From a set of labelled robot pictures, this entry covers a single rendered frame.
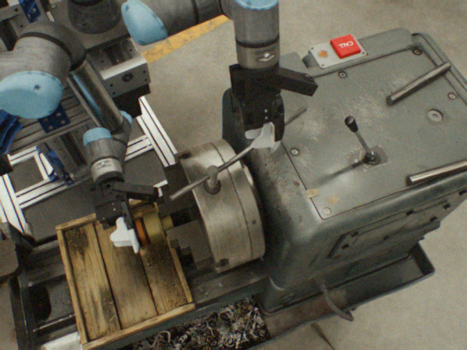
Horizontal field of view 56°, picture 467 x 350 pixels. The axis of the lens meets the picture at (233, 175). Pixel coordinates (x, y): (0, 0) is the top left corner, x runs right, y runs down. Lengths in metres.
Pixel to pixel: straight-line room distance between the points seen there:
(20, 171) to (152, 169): 0.63
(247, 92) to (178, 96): 1.90
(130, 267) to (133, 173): 0.96
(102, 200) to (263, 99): 0.51
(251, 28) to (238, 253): 0.51
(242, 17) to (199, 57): 2.15
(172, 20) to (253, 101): 0.20
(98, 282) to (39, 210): 0.98
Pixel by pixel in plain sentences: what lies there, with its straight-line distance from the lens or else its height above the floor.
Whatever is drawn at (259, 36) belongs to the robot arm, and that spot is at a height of 1.59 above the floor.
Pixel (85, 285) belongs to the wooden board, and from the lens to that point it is 1.31.
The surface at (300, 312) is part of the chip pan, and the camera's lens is 1.61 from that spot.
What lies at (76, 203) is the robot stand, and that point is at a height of 0.21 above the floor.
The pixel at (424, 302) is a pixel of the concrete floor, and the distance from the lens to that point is 2.35.
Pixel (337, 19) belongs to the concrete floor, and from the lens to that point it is 3.20.
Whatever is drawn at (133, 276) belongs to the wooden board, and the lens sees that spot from 1.29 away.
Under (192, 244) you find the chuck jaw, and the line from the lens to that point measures 1.05.
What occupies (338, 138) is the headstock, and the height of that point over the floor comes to 1.26.
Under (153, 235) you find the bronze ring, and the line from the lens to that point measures 1.07.
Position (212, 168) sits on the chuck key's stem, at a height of 1.32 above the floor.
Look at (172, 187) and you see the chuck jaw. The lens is 1.05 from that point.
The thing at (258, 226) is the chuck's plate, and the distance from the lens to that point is 1.00.
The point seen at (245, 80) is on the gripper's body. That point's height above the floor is 1.50.
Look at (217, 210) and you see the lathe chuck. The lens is 0.96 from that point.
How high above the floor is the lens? 2.10
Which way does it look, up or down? 62 degrees down
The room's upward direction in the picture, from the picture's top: 3 degrees clockwise
